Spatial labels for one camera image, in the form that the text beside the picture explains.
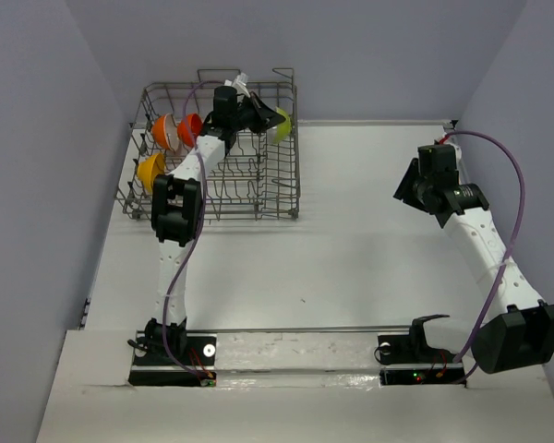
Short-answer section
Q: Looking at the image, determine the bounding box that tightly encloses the grey wire dish rack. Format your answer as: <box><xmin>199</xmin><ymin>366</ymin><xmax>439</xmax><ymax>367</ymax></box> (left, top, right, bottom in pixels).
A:
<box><xmin>115</xmin><ymin>67</ymin><xmax>301</xmax><ymax>224</ymax></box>

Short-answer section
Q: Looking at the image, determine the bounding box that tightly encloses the yellow bowl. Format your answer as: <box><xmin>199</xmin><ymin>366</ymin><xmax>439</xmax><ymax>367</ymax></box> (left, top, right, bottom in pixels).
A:
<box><xmin>137</xmin><ymin>153</ymin><xmax>166</xmax><ymax>194</ymax></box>

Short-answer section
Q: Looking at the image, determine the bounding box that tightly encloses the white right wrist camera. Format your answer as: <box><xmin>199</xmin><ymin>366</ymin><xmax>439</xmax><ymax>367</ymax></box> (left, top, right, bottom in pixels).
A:
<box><xmin>435</xmin><ymin>134</ymin><xmax>462</xmax><ymax>164</ymax></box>

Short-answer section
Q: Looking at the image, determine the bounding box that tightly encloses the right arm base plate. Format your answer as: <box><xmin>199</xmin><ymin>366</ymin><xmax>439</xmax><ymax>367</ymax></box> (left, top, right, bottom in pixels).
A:
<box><xmin>374</xmin><ymin>334</ymin><xmax>465</xmax><ymax>387</ymax></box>

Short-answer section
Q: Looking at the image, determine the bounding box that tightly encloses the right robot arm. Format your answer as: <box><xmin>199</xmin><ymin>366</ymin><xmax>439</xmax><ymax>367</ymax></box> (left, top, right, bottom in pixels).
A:
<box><xmin>394</xmin><ymin>144</ymin><xmax>554</xmax><ymax>374</ymax></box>

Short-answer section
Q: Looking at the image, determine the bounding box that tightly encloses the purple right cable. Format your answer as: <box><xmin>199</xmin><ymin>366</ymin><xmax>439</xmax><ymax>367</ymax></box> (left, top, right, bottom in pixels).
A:
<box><xmin>445</xmin><ymin>130</ymin><xmax>526</xmax><ymax>384</ymax></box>

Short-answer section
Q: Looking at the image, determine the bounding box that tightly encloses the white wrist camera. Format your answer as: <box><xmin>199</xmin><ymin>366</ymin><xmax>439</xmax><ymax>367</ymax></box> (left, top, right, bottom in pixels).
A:
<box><xmin>224</xmin><ymin>72</ymin><xmax>250</xmax><ymax>97</ymax></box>
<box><xmin>435</xmin><ymin>134</ymin><xmax>462</xmax><ymax>164</ymax></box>

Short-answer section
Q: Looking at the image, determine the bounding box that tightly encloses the white bowl orange outside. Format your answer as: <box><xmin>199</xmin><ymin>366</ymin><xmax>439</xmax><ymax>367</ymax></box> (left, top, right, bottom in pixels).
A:
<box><xmin>151</xmin><ymin>114</ymin><xmax>180</xmax><ymax>151</ymax></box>

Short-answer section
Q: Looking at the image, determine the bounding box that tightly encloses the white bowl green outside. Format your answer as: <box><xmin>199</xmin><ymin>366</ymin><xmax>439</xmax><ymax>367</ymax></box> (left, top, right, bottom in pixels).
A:
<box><xmin>268</xmin><ymin>107</ymin><xmax>292</xmax><ymax>145</ymax></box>

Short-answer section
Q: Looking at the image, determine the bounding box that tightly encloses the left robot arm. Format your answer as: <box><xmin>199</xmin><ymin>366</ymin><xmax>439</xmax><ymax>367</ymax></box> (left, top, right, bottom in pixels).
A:
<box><xmin>131</xmin><ymin>79</ymin><xmax>288</xmax><ymax>375</ymax></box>

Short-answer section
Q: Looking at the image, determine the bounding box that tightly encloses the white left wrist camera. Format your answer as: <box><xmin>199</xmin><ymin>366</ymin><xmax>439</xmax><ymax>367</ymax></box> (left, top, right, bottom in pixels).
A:
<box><xmin>224</xmin><ymin>72</ymin><xmax>250</xmax><ymax>97</ymax></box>

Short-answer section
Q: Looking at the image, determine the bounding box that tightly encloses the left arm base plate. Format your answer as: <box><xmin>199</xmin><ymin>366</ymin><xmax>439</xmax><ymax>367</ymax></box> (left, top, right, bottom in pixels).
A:
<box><xmin>127</xmin><ymin>334</ymin><xmax>217</xmax><ymax>388</ymax></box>

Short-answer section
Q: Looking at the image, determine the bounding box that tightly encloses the red orange bowl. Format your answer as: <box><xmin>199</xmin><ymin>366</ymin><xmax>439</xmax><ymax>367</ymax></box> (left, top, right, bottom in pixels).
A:
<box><xmin>177</xmin><ymin>114</ymin><xmax>203</xmax><ymax>149</ymax></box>

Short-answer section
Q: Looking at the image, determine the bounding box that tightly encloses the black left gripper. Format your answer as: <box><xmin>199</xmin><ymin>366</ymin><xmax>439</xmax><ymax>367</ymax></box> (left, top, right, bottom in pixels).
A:
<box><xmin>230</xmin><ymin>92</ymin><xmax>285</xmax><ymax>135</ymax></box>

